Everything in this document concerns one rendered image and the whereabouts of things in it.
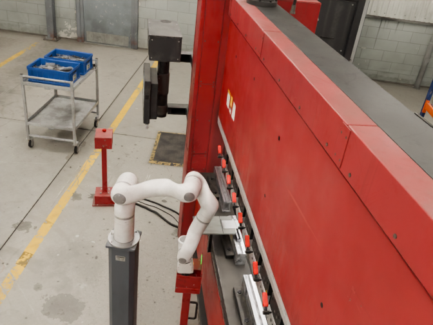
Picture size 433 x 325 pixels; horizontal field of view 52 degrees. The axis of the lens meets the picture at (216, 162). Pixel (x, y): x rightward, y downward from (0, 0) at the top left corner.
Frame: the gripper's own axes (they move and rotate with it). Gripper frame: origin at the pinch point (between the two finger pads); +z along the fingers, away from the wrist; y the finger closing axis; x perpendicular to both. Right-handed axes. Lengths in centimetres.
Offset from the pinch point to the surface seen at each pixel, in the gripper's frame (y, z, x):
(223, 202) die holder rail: -25, -19, -56
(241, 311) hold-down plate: -33, -13, 38
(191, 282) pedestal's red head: -4.1, -0.3, 4.7
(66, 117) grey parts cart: 165, 28, -298
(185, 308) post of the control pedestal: 0.7, 31.1, -2.4
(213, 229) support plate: -17.4, -23.6, -19.7
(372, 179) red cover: -56, -145, 109
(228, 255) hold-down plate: -27.0, -12.8, -6.7
